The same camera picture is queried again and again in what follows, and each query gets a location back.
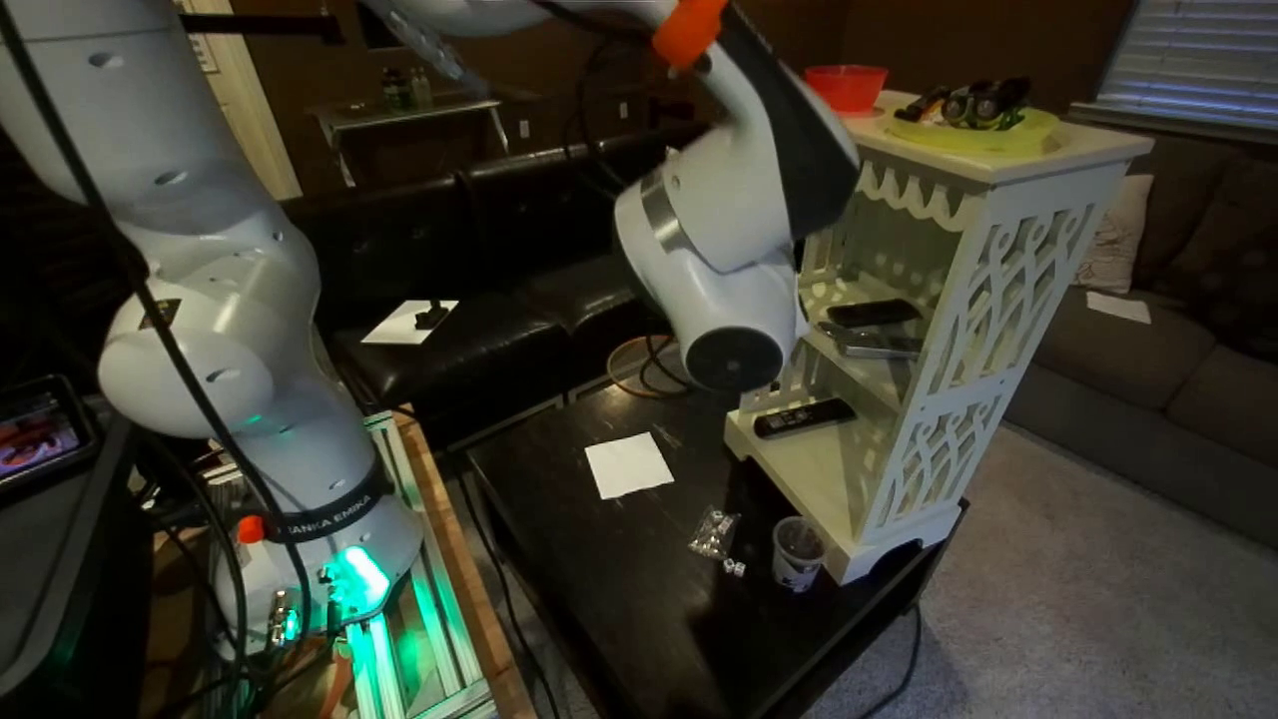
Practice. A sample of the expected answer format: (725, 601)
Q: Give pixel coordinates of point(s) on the green lit robot base platform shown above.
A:
(424, 643)

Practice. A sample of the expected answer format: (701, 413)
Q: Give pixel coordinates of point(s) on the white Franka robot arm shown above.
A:
(721, 225)

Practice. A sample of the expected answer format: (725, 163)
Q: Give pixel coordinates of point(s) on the orange plastic bowl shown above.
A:
(858, 91)

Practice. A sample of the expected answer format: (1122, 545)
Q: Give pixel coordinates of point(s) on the white paper card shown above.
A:
(630, 469)

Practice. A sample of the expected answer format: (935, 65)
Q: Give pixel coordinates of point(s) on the black leather ottoman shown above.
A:
(507, 333)

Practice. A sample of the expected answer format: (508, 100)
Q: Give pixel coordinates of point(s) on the black remote control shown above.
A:
(806, 420)

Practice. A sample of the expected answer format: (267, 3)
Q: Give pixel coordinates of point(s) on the plastic bag with dice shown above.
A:
(714, 538)

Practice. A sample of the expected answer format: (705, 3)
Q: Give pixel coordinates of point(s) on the white lattice shelf unit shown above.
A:
(825, 464)

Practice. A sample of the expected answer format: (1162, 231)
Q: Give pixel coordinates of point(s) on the small black object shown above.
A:
(428, 318)

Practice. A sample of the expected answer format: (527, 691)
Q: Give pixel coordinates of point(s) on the clear plastic cup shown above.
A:
(798, 562)

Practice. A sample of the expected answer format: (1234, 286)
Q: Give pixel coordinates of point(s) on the white paper sheet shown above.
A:
(390, 330)

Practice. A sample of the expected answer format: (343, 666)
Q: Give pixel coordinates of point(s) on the dark console table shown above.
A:
(412, 109)

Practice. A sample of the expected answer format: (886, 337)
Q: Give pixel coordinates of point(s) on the dark jumbled small objects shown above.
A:
(974, 105)

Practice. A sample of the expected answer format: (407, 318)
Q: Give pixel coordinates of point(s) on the green plate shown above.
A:
(1033, 136)

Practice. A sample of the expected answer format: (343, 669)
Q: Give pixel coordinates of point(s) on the white panel door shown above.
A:
(244, 121)

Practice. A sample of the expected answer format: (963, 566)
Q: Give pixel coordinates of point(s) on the small white paper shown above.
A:
(1122, 308)

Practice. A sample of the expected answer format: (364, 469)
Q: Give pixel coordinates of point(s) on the light sofa cushion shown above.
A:
(1115, 243)

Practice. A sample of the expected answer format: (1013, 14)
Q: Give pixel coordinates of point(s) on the grey sofa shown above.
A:
(1162, 400)

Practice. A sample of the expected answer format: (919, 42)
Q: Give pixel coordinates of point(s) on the black equipment cart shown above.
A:
(65, 571)

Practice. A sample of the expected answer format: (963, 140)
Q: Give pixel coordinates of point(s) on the tablet with lit screen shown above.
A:
(33, 446)

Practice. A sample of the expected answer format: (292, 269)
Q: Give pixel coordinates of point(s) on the white window blinds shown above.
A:
(1192, 63)

